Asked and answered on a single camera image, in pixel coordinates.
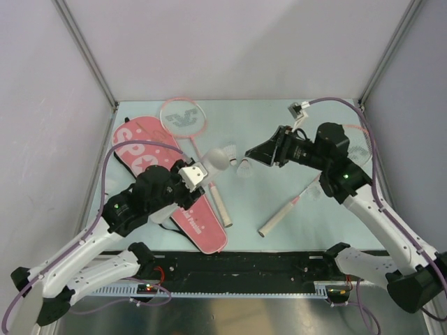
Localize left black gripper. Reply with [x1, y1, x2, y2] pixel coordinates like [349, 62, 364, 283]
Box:
[147, 159, 205, 214]

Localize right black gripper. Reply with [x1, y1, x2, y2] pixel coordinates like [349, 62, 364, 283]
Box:
[245, 126, 328, 171]

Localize translucent shuttlecock tube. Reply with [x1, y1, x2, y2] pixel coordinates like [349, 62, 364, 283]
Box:
[192, 148, 232, 228]

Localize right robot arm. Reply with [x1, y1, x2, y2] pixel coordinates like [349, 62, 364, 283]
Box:
[245, 122, 446, 313]

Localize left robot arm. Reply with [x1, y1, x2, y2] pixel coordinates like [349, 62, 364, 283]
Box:
[11, 160, 214, 327]

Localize left pink badminton racket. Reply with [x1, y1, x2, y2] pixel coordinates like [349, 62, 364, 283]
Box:
[159, 96, 234, 230]

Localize pink badminton racket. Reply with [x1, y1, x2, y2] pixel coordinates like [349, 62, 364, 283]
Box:
[159, 96, 234, 230]
[257, 124, 373, 239]

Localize right pink badminton racket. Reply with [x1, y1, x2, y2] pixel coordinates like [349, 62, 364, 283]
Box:
[257, 124, 373, 239]

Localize pink racket cover bag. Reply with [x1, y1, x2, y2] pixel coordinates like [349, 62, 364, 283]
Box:
[112, 116, 228, 254]

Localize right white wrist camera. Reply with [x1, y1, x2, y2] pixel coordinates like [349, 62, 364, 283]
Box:
[288, 101, 310, 131]

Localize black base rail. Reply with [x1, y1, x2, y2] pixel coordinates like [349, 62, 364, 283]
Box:
[136, 251, 346, 292]

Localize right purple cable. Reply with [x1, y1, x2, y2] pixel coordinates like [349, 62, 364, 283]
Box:
[309, 96, 447, 332]

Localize purple cable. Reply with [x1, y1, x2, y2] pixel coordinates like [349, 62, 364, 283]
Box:
[1, 139, 195, 332]
[309, 96, 447, 332]

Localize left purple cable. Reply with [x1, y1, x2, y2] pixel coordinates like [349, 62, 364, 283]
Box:
[1, 139, 195, 332]

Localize right aluminium frame post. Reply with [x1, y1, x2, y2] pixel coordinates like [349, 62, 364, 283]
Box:
[358, 0, 427, 108]

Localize aluminium frame post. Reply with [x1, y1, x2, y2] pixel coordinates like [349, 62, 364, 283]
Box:
[52, 0, 119, 112]
[358, 0, 427, 108]

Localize left aluminium frame post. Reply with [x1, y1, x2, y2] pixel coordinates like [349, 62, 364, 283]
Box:
[52, 0, 119, 112]

